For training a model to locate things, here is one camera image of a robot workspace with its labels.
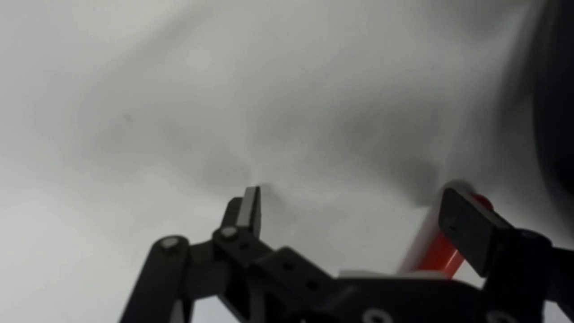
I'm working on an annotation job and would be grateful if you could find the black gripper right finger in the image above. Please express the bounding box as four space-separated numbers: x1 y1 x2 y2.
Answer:
437 186 574 323

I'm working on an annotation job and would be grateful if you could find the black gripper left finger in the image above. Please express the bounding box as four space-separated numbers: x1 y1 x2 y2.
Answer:
118 186 259 323

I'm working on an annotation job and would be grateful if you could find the black cooking pot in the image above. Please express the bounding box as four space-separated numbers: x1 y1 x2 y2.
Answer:
532 0 574 199

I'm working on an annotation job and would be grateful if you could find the red handled metal spoon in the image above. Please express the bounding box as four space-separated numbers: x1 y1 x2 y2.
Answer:
398 199 464 278

